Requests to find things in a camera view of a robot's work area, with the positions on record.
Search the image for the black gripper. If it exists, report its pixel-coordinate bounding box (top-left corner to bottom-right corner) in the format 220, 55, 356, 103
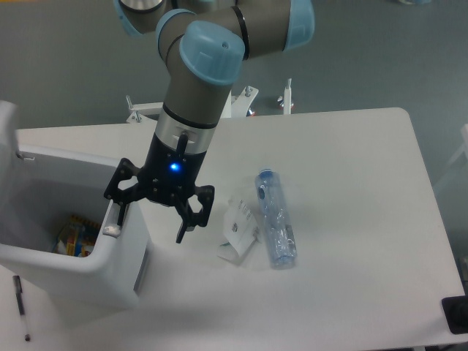
102, 131, 216, 244

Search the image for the white push-lid trash can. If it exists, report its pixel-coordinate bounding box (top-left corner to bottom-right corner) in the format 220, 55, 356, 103
1, 101, 152, 308

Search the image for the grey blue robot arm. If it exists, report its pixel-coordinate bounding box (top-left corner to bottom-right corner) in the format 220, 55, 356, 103
104, 1, 315, 239

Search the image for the colourful snack wrapper trash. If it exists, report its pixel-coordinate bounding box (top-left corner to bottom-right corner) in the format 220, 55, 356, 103
52, 215, 101, 257

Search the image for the crumpled white paper carton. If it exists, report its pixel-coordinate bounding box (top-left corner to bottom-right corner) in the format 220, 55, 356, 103
216, 196, 263, 267

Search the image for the clear plastic water bottle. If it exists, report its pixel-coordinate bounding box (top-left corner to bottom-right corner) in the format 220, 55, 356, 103
254, 168, 297, 269

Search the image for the black pen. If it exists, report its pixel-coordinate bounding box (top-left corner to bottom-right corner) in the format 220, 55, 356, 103
12, 275, 31, 342

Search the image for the black device at table edge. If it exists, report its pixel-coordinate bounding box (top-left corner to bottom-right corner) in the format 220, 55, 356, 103
442, 295, 467, 335

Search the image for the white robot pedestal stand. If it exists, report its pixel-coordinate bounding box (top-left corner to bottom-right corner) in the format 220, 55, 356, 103
126, 78, 295, 124

